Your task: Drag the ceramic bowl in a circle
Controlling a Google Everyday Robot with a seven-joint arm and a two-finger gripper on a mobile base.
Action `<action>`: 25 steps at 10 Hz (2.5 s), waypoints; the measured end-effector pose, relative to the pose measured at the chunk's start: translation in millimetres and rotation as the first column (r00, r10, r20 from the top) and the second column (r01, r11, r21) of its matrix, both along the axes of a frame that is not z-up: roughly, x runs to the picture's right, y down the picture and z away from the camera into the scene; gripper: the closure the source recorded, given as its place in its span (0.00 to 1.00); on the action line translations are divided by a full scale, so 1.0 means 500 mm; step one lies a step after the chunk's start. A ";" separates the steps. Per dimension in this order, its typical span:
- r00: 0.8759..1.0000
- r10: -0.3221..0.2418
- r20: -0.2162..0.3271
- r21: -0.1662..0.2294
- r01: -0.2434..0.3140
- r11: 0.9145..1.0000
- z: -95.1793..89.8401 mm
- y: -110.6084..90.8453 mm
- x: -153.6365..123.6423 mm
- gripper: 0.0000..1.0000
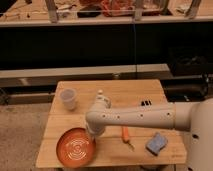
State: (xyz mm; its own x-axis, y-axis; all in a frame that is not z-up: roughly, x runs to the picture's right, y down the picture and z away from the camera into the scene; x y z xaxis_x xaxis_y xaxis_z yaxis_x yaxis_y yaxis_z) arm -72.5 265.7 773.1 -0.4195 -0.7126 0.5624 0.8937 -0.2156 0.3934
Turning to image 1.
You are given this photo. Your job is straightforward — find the orange ceramic bowl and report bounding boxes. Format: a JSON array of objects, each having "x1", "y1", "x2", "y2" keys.
[{"x1": 56, "y1": 128, "x2": 96, "y2": 168}]

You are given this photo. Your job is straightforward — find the long wooden bench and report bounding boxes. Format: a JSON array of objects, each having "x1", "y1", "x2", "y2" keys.
[{"x1": 0, "y1": 64, "x2": 171, "y2": 88}]

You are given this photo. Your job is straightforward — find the clear plastic cup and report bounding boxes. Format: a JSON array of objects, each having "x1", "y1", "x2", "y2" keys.
[{"x1": 60, "y1": 89, "x2": 76, "y2": 110}]

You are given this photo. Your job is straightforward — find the wooden slatted table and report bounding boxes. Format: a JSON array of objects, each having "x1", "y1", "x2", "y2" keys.
[{"x1": 36, "y1": 79, "x2": 186, "y2": 168}]

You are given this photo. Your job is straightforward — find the orange carrot toy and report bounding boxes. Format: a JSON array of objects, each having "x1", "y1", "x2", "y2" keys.
[{"x1": 121, "y1": 126, "x2": 134, "y2": 151}]

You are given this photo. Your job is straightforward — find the black rectangular case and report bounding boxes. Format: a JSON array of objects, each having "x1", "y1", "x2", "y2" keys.
[{"x1": 141, "y1": 100, "x2": 152, "y2": 106}]

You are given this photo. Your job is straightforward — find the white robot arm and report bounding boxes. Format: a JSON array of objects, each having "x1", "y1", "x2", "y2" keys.
[{"x1": 85, "y1": 98, "x2": 213, "y2": 171}]

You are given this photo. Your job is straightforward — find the black object on shelf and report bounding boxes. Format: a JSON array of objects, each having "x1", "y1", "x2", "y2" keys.
[{"x1": 77, "y1": 5, "x2": 101, "y2": 18}]

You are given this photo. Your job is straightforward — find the blue sponge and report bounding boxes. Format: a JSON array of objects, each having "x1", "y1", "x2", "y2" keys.
[{"x1": 146, "y1": 132, "x2": 168, "y2": 156}]

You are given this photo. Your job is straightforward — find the white squeeze bottle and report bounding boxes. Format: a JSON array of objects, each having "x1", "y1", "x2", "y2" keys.
[{"x1": 97, "y1": 89, "x2": 109, "y2": 104}]

